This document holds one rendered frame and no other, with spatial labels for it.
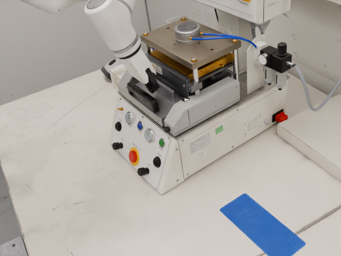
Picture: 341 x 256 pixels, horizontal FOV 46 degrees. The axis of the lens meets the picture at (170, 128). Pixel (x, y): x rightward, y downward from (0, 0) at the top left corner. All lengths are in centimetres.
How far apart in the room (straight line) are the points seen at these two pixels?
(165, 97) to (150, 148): 16
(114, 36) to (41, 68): 177
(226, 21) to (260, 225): 64
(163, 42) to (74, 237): 62
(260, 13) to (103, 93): 82
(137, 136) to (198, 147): 21
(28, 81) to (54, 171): 146
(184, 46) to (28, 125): 77
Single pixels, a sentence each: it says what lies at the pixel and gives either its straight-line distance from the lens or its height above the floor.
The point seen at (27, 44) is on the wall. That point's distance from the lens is 272.
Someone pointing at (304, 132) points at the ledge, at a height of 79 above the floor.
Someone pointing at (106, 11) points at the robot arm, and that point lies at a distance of 102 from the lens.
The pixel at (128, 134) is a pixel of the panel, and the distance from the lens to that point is 133.
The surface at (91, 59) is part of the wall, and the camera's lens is 287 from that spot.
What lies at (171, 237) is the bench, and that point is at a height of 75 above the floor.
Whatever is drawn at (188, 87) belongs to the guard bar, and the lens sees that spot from 114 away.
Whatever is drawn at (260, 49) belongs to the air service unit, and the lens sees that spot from 120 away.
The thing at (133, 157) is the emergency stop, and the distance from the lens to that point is 130.
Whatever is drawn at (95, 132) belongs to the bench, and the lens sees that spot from 153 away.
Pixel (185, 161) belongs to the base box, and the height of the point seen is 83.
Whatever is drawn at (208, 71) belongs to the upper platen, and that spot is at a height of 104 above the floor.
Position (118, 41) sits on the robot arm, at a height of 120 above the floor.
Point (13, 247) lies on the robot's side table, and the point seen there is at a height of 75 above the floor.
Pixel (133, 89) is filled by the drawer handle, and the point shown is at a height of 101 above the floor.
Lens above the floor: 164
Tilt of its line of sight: 38 degrees down
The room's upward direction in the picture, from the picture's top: 9 degrees counter-clockwise
